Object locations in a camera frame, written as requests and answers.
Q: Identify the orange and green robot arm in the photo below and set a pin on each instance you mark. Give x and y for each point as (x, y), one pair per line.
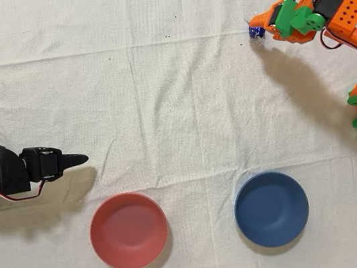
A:
(350, 18)

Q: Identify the blue bowl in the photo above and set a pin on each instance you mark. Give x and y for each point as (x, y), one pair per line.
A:
(271, 209)

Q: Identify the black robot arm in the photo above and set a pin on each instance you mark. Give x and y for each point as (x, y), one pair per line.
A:
(7, 171)

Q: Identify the blue candy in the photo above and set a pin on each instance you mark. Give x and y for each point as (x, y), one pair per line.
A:
(255, 31)

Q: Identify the white wrinkled tablecloth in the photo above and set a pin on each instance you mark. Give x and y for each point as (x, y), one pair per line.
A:
(174, 107)

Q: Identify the red bowl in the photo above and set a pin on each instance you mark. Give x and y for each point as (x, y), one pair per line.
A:
(129, 232)

